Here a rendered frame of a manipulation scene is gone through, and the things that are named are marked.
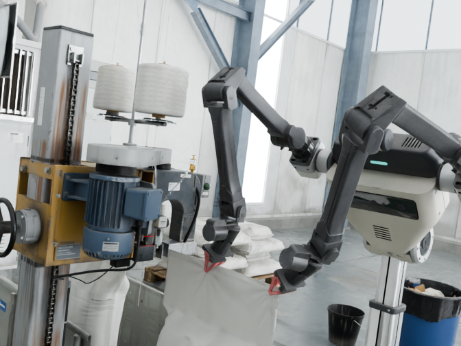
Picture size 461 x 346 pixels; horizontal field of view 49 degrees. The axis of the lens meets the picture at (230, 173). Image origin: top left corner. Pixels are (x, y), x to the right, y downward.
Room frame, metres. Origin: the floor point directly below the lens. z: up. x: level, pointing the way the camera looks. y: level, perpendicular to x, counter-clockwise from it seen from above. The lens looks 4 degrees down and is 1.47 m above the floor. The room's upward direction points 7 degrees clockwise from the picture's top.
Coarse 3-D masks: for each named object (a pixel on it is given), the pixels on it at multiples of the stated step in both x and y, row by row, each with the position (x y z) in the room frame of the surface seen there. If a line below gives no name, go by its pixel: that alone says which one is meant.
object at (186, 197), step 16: (160, 176) 1.80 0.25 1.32; (176, 176) 1.86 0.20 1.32; (192, 176) 1.92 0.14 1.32; (176, 192) 1.86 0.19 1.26; (192, 192) 1.92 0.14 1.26; (176, 208) 1.92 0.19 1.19; (192, 208) 1.93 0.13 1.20; (176, 224) 1.92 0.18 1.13; (144, 240) 1.78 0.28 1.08; (176, 240) 1.92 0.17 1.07; (192, 240) 1.95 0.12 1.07
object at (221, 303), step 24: (168, 264) 1.80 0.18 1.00; (192, 264) 1.72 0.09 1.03; (168, 288) 1.79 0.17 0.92; (192, 288) 1.72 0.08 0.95; (216, 288) 1.64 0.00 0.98; (240, 288) 1.57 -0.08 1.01; (264, 288) 1.51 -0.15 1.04; (168, 312) 1.76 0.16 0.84; (192, 312) 1.71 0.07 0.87; (216, 312) 1.63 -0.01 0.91; (240, 312) 1.56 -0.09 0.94; (264, 312) 1.50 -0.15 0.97; (168, 336) 1.68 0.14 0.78; (192, 336) 1.62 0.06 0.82; (216, 336) 1.60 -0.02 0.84; (240, 336) 1.56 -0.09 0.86; (264, 336) 1.50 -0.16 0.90
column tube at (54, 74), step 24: (48, 48) 1.58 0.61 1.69; (48, 72) 1.57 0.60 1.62; (48, 96) 1.56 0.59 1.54; (48, 120) 1.55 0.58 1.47; (48, 144) 1.54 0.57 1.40; (72, 144) 1.60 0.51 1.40; (48, 192) 1.55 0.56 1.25; (24, 264) 1.59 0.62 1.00; (24, 288) 1.58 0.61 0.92; (48, 288) 1.58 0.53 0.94; (24, 312) 1.57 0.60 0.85; (24, 336) 1.56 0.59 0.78
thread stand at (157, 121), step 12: (144, 0) 1.71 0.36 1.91; (144, 12) 1.71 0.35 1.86; (144, 24) 1.71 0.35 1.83; (132, 108) 1.71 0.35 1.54; (108, 120) 1.81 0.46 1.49; (120, 120) 1.75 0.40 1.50; (132, 120) 1.70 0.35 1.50; (144, 120) 1.67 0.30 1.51; (156, 120) 1.57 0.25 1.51; (168, 120) 1.60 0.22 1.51; (132, 132) 1.71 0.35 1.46; (132, 144) 1.69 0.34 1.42
